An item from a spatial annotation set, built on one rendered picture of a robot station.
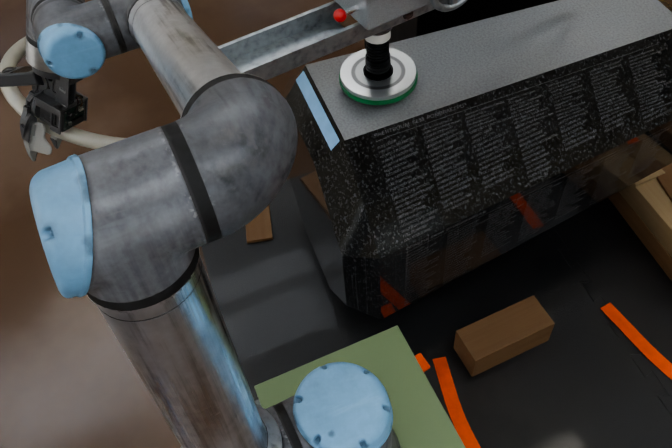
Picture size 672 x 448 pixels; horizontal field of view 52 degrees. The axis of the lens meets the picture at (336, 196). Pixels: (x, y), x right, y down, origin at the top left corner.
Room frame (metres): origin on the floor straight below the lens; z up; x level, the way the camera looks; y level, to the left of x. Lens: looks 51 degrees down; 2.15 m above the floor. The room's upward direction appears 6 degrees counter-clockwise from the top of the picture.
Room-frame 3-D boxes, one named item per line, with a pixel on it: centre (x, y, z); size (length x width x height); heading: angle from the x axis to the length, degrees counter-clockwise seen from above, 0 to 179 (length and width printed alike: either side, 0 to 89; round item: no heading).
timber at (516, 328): (1.04, -0.50, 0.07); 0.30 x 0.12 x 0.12; 110
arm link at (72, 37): (0.91, 0.39, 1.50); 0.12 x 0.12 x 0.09; 21
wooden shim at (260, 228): (1.69, 0.32, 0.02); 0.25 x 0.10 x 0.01; 4
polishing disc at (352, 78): (1.47, -0.15, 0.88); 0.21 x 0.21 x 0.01
